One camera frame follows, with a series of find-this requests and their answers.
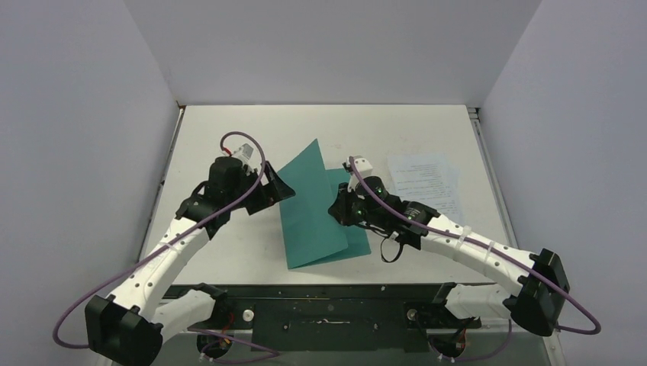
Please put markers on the white paper sheet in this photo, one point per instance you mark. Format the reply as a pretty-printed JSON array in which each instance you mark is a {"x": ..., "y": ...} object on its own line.
[
  {"x": 453, "y": 176},
  {"x": 423, "y": 178}
]

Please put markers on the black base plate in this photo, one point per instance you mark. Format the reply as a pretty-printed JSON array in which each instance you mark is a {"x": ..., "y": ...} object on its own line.
[{"x": 356, "y": 317}]

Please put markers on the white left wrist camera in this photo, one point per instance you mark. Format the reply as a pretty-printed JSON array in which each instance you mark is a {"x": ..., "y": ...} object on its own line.
[{"x": 244, "y": 154}]

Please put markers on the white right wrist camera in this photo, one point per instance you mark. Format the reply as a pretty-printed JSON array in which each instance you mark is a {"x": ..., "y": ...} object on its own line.
[{"x": 358, "y": 165}]

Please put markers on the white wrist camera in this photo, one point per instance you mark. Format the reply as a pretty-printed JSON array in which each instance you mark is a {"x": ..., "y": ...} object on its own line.
[
  {"x": 244, "y": 154},
  {"x": 358, "y": 165}
]

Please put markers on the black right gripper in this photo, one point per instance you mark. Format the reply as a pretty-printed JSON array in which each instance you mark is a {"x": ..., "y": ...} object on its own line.
[{"x": 342, "y": 205}]

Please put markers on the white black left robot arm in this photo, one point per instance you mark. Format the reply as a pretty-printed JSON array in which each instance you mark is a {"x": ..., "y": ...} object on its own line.
[{"x": 130, "y": 325}]

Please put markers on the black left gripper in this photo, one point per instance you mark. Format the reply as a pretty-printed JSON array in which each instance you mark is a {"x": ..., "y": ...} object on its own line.
[{"x": 271, "y": 194}]

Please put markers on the aluminium frame rail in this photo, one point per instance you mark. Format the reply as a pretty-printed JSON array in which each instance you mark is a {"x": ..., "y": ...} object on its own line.
[{"x": 535, "y": 283}]

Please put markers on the teal plastic folder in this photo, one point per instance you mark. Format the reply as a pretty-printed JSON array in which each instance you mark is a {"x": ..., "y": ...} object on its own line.
[{"x": 310, "y": 235}]

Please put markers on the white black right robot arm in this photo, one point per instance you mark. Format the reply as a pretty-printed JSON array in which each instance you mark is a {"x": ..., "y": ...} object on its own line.
[{"x": 449, "y": 239}]

